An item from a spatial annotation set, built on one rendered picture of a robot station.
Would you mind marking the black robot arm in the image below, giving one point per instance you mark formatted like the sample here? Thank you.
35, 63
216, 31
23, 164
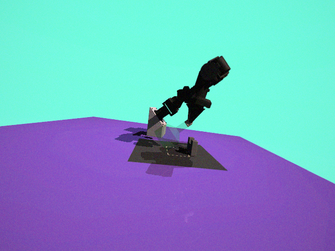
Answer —
210, 74

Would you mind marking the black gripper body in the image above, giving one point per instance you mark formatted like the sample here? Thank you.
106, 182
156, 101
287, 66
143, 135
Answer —
200, 96

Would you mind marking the green glass bottle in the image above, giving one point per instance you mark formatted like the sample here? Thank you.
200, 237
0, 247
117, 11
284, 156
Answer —
169, 136

